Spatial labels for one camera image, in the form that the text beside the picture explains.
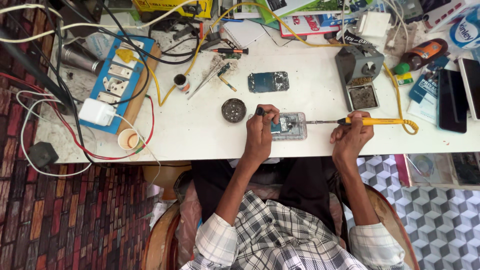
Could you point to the orange and black screwdriver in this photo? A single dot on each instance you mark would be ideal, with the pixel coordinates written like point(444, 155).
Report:
point(230, 50)

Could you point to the white square charger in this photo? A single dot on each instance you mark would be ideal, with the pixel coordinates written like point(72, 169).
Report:
point(374, 24)

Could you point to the person's right hand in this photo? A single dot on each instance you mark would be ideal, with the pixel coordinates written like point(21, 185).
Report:
point(352, 142)

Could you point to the checked shirt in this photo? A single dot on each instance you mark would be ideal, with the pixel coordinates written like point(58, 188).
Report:
point(277, 240)

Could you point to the red and white box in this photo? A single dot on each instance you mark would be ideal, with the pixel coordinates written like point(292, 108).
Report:
point(305, 26)

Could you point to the white spiral notepad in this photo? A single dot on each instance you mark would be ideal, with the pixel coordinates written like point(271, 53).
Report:
point(243, 33)

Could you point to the small yellow green box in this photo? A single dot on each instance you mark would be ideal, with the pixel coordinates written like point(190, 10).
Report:
point(404, 78)

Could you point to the blue power socket board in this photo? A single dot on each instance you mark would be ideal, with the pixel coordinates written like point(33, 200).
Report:
point(112, 78)

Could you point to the white-edged smartphone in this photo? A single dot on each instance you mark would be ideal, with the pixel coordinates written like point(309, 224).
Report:
point(472, 88)

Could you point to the paper cup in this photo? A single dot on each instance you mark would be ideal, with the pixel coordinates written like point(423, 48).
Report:
point(130, 140)

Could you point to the wooden chair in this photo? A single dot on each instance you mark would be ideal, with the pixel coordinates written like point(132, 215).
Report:
point(161, 240)

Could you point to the silver tweezers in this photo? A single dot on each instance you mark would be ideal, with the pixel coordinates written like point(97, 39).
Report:
point(204, 83)

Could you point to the yellow soldering iron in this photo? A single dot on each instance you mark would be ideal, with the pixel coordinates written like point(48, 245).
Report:
point(382, 121)

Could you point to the small flux bottle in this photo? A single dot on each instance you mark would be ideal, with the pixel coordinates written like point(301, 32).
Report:
point(182, 82)

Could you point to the blue-labelled water bottle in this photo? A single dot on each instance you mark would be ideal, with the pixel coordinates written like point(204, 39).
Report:
point(467, 32)

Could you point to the blue phone circuit board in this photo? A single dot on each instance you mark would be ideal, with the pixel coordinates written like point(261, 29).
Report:
point(267, 82)

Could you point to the black smartphone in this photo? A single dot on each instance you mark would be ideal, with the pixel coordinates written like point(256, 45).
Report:
point(452, 101)

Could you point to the small green circuit board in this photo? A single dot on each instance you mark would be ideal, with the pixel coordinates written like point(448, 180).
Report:
point(231, 56)

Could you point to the phone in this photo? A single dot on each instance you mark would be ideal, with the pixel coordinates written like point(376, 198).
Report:
point(296, 129)

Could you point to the black trousers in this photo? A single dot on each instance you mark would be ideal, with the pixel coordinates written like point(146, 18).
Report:
point(303, 183)

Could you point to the blue leaflet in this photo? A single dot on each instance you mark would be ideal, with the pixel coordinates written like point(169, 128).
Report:
point(423, 90)

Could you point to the round black metal tin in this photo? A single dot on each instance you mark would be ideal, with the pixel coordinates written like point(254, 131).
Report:
point(233, 110)

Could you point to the yellow cardboard box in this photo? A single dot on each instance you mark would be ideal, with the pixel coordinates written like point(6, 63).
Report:
point(168, 5)

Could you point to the person's left hand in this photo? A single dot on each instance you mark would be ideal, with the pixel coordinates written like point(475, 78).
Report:
point(258, 135)

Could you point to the black power adapter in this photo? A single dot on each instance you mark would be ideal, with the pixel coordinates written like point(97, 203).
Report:
point(43, 153)

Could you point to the person's left fingers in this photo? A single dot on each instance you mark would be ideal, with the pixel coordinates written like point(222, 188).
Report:
point(272, 113)

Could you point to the shelf with discs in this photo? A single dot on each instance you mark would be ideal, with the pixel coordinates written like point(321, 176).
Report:
point(442, 168)

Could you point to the narrow circuit board strip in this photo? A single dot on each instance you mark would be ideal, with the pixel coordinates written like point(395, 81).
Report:
point(225, 73)

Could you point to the grey soldering iron stand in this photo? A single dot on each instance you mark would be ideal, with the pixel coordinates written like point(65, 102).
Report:
point(358, 63)

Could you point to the brown bottle with green cap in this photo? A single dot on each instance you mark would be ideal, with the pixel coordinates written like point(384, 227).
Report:
point(422, 54)

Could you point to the silver flashlight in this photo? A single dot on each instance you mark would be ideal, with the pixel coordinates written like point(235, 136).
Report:
point(77, 58)

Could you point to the green and white box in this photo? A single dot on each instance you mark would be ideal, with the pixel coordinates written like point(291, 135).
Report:
point(300, 6)

